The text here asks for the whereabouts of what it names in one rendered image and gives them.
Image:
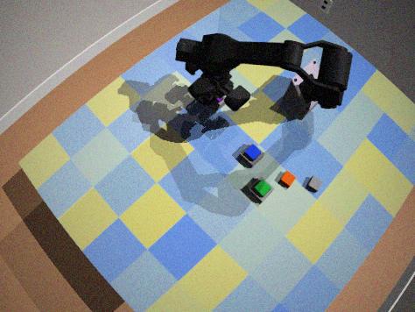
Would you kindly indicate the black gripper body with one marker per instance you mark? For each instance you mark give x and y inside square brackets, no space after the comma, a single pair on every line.
[236,98]

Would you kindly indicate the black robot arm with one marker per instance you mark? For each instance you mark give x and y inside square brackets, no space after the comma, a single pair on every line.
[219,53]

